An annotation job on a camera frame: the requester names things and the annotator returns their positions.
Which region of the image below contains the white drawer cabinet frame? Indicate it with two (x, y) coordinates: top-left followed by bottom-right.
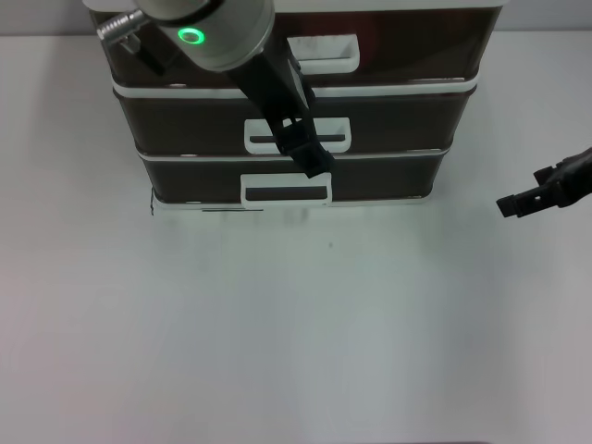
(86, 0), (504, 217)

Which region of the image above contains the silver plug with black cable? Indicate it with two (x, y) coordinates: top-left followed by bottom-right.
(95, 9), (167, 78)

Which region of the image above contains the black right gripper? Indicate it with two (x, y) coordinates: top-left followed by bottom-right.
(495, 146), (592, 219)

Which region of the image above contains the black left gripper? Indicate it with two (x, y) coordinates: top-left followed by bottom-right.
(228, 41), (338, 180)

